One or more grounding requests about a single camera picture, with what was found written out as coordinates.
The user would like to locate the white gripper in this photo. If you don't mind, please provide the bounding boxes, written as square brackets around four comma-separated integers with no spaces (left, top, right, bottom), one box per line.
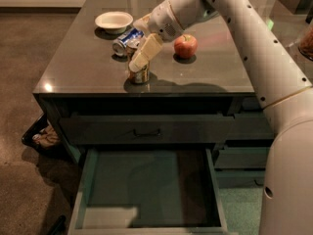
[128,0,186,72]

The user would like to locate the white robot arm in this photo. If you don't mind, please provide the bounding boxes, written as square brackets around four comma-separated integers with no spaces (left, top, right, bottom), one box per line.
[129,0,313,235]

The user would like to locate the blue soda can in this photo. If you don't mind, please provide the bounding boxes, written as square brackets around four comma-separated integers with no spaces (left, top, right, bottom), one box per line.
[112,27,144,57]

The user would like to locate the closed top left drawer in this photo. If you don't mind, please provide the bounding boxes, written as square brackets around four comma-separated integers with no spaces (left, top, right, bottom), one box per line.
[59,115,234,145]

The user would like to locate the top right drawer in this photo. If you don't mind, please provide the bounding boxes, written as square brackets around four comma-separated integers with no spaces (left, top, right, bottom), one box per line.
[227,97,273,140]

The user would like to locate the middle right drawer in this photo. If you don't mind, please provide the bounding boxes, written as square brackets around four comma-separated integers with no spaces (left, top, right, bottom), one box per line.
[214,147,269,169]

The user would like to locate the open middle drawer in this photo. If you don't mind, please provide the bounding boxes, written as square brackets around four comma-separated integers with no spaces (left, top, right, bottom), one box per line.
[67,149,228,235]

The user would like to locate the bottom right drawer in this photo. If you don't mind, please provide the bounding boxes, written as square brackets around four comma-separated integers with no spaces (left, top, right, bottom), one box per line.
[215,170,264,188]

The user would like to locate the white paper bowl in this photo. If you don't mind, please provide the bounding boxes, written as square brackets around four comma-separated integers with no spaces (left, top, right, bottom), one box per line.
[95,11,133,34]

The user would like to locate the red apple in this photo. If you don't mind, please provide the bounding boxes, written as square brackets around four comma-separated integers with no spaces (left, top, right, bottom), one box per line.
[174,34,198,59]

